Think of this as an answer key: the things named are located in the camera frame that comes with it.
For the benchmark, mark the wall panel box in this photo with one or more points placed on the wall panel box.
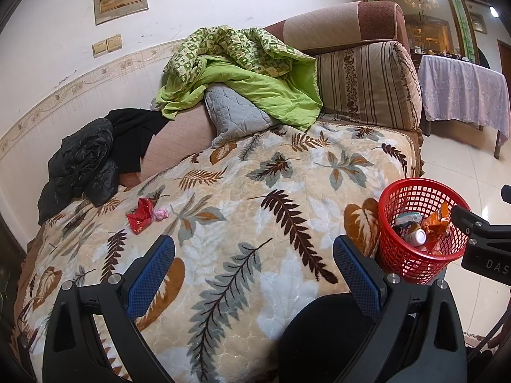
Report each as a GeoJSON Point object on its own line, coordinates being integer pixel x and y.
{"type": "Point", "coordinates": [108, 10]}

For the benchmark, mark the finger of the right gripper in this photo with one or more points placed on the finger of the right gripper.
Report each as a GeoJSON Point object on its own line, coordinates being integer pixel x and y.
{"type": "Point", "coordinates": [476, 228]}

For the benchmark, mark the red crumpled wrapper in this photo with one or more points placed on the red crumpled wrapper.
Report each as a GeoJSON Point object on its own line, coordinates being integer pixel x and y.
{"type": "Point", "coordinates": [142, 217]}

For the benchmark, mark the orange foil wrapper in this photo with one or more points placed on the orange foil wrapper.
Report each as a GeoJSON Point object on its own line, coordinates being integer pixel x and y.
{"type": "Point", "coordinates": [436, 225]}

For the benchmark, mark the green patterned quilt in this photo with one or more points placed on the green patterned quilt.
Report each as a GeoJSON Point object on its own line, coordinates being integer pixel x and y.
{"type": "Point", "coordinates": [275, 77]}

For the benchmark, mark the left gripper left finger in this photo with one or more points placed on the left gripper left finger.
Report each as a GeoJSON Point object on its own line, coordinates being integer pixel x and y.
{"type": "Point", "coordinates": [73, 351]}

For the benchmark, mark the teal tissue packet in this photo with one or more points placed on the teal tissue packet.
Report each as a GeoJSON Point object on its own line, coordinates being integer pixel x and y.
{"type": "Point", "coordinates": [405, 219]}

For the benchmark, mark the black cloth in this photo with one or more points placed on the black cloth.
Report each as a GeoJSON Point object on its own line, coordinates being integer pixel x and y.
{"type": "Point", "coordinates": [133, 130]}

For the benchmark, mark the red cigarette box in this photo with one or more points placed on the red cigarette box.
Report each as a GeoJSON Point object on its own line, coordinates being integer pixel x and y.
{"type": "Point", "coordinates": [416, 237]}

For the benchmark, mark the table with lilac cloth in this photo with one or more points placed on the table with lilac cloth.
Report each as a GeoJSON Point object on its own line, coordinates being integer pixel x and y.
{"type": "Point", "coordinates": [465, 92]}

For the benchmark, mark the leaf-patterned beige blanket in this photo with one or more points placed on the leaf-patterned beige blanket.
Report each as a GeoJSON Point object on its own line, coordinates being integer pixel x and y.
{"type": "Point", "coordinates": [253, 222]}

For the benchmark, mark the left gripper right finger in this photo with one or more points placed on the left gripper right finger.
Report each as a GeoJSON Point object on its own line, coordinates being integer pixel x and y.
{"type": "Point", "coordinates": [416, 334]}

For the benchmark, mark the pink crumpled paper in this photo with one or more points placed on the pink crumpled paper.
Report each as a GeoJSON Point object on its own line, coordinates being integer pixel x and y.
{"type": "Point", "coordinates": [160, 214]}

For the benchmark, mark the grey quilted pillow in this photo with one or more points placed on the grey quilted pillow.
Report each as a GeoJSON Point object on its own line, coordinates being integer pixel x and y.
{"type": "Point", "coordinates": [234, 116]}

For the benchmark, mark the red plastic trash basket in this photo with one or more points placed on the red plastic trash basket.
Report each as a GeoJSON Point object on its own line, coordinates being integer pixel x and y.
{"type": "Point", "coordinates": [417, 265]}

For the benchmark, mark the gold wall switches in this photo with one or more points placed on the gold wall switches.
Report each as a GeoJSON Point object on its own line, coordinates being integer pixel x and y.
{"type": "Point", "coordinates": [108, 45]}

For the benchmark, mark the black puffer jacket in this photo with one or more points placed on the black puffer jacket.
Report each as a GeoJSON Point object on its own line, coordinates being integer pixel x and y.
{"type": "Point", "coordinates": [81, 167]}

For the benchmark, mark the striped brown headboard cushion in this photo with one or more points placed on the striped brown headboard cushion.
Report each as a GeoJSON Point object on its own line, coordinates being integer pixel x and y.
{"type": "Point", "coordinates": [365, 72]}

